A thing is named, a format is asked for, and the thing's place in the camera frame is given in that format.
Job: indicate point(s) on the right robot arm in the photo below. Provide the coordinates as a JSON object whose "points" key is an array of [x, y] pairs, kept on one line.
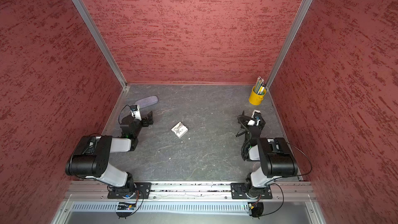
{"points": [[274, 155]]}

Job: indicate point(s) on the aluminium front rail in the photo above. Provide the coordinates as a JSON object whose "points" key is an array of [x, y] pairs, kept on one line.
{"points": [[168, 191]]}

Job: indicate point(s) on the white perforated cable duct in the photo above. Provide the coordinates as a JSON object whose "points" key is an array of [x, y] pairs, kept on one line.
{"points": [[232, 208]]}

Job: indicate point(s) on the purple glasses case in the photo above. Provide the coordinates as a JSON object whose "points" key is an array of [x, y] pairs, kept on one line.
{"points": [[147, 101]]}

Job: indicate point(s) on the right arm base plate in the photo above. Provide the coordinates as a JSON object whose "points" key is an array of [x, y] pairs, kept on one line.
{"points": [[245, 191]]}

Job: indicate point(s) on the corner aluminium post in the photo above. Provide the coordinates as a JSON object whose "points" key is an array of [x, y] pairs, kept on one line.
{"points": [[297, 21], [84, 13]]}

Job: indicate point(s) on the white jewelry box lid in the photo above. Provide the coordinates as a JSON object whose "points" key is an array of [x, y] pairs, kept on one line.
{"points": [[179, 130]]}

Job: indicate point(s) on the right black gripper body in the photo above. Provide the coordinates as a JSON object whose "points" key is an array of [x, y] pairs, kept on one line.
{"points": [[252, 123]]}

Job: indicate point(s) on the left corner aluminium post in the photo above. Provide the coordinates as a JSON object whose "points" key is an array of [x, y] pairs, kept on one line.
{"points": [[84, 13]]}

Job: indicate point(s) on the right corner aluminium post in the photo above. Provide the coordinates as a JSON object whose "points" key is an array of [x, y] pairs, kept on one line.
{"points": [[297, 21]]}

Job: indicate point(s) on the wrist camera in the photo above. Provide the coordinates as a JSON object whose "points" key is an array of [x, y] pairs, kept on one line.
{"points": [[256, 118], [135, 112]]}

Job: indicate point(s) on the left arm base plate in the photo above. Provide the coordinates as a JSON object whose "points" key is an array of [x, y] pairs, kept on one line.
{"points": [[139, 190]]}

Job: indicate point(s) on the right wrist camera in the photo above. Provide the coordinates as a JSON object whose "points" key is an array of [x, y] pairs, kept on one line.
{"points": [[256, 118]]}

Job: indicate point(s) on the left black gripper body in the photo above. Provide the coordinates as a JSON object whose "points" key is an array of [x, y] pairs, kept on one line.
{"points": [[146, 120]]}

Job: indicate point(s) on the colored pencils bundle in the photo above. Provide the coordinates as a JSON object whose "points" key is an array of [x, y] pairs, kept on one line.
{"points": [[259, 88]]}

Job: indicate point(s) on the yellow pencil cup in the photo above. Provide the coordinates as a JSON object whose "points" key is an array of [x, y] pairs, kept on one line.
{"points": [[256, 97]]}

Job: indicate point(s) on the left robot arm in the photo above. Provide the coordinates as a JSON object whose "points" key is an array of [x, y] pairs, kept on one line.
{"points": [[90, 159]]}

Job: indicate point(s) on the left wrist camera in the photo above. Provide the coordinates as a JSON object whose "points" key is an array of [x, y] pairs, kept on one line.
{"points": [[135, 112]]}

